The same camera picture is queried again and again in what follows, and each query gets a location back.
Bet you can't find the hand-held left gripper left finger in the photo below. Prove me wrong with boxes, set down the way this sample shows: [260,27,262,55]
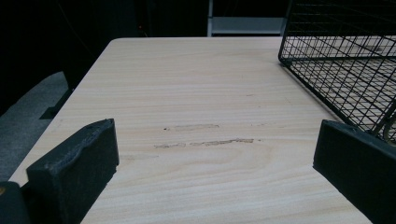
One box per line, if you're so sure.
[25,118,120,224]

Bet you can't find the black wire mesh basket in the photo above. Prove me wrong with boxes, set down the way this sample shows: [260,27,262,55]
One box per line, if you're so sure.
[277,0,396,145]

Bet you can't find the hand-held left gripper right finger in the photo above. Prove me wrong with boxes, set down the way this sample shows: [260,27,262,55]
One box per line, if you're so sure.
[312,119,396,224]

